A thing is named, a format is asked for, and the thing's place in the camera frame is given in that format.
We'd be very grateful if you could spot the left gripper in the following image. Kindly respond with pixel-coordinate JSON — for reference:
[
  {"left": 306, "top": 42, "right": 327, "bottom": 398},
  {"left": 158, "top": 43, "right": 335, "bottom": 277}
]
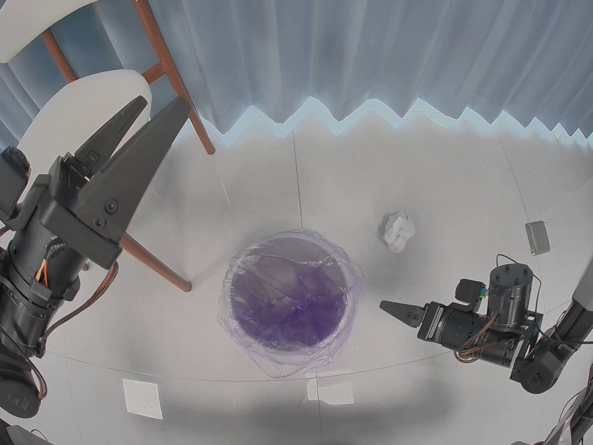
[{"left": 9, "top": 95, "right": 191, "bottom": 306}]

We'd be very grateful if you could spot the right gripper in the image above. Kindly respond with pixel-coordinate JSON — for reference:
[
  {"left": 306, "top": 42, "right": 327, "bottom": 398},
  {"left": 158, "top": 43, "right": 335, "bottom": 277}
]
[{"left": 380, "top": 299, "right": 490, "bottom": 350}]

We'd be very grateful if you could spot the purple plastic bag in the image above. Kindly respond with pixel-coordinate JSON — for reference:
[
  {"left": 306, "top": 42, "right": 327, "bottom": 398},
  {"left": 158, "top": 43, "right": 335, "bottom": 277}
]
[{"left": 218, "top": 230, "right": 367, "bottom": 379}]

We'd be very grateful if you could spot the white trash bin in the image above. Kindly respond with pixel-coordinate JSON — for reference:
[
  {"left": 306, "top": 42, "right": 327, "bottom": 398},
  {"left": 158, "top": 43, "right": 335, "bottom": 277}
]
[{"left": 224, "top": 230, "right": 361, "bottom": 356}]

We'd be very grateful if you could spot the crumpled white paper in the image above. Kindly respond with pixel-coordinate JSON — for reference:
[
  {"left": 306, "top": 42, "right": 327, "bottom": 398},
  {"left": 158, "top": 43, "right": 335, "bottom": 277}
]
[{"left": 384, "top": 211, "right": 416, "bottom": 254}]

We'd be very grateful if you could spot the cream cushioned wooden chair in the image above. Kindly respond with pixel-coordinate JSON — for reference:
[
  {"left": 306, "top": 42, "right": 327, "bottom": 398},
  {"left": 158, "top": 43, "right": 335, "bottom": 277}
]
[{"left": 0, "top": 0, "right": 216, "bottom": 293}]

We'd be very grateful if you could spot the blue-grey curtain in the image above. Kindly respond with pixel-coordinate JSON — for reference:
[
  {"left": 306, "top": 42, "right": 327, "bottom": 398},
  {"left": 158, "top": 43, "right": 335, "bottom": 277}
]
[{"left": 0, "top": 0, "right": 593, "bottom": 175}]

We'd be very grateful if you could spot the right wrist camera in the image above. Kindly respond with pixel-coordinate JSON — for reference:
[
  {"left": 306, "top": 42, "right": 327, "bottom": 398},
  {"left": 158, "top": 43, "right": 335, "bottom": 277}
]
[{"left": 455, "top": 278, "right": 489, "bottom": 312}]

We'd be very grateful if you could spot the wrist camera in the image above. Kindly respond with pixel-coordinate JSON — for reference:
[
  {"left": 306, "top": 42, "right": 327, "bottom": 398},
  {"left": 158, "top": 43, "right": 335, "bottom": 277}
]
[
  {"left": 0, "top": 148, "right": 32, "bottom": 223},
  {"left": 455, "top": 278, "right": 489, "bottom": 312}
]

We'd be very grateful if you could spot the black cable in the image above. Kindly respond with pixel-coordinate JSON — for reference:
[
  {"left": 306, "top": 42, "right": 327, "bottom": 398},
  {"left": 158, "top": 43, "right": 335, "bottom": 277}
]
[{"left": 495, "top": 254, "right": 542, "bottom": 315}]

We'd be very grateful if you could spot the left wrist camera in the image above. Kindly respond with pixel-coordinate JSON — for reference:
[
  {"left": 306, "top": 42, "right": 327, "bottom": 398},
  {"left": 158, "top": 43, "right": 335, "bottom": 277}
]
[{"left": 0, "top": 148, "right": 32, "bottom": 223}]

